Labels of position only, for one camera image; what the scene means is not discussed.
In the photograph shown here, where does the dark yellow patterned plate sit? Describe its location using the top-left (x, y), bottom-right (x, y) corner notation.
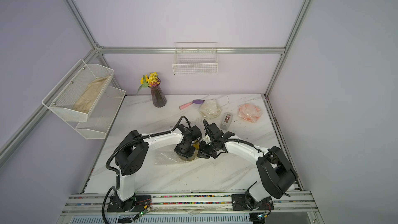
top-left (178, 141), bottom-right (200, 161)

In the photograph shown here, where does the clear bubble wrap sheet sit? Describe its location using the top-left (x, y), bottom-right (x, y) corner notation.
top-left (237, 102), bottom-right (263, 124)
top-left (197, 99), bottom-right (223, 120)

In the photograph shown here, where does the cream yellow plate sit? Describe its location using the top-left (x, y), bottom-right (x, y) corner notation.
top-left (200, 101), bottom-right (221, 118)

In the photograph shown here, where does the orange plate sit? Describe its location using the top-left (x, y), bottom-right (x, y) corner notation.
top-left (238, 103), bottom-right (262, 122)

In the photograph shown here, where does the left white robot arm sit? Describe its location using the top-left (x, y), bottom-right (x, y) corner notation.
top-left (105, 124), bottom-right (202, 202)

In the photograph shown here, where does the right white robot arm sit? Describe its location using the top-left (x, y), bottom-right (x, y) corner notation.
top-left (198, 120), bottom-right (297, 205)

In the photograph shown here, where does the grey tape dispenser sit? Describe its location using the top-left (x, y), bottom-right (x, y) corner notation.
top-left (220, 113), bottom-right (233, 131)

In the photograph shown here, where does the pink purple scoop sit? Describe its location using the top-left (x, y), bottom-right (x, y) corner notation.
top-left (179, 99), bottom-right (205, 110)

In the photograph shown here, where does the dark glass vase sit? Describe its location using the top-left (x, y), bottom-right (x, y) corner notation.
top-left (150, 84), bottom-right (167, 108)

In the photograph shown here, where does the yellow flower bouquet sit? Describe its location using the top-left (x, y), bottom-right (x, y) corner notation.
top-left (137, 72), bottom-right (160, 93)

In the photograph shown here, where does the white mesh lower shelf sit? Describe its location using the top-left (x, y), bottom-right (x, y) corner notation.
top-left (75, 86), bottom-right (125, 140)

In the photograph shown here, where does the white mesh shelf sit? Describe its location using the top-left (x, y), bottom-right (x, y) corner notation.
top-left (41, 60), bottom-right (114, 122)
top-left (75, 86), bottom-right (125, 140)

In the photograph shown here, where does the beige folded cloth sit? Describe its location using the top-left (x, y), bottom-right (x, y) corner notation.
top-left (72, 76), bottom-right (109, 114)

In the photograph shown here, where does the white mesh upper shelf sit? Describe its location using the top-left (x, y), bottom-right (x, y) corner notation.
top-left (41, 60), bottom-right (114, 122)

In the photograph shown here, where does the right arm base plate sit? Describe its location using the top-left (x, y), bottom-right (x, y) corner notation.
top-left (231, 194), bottom-right (274, 211)

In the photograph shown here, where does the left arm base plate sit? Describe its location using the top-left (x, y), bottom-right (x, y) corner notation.
top-left (106, 195), bottom-right (152, 213)

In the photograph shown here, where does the left black corrugated cable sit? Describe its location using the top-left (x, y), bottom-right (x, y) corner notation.
top-left (102, 116), bottom-right (192, 224)

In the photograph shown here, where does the white wire wall basket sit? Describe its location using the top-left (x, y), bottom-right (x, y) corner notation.
top-left (172, 42), bottom-right (219, 76)

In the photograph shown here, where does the aluminium mounting rail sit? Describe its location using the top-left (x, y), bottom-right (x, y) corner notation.
top-left (61, 191), bottom-right (319, 215)

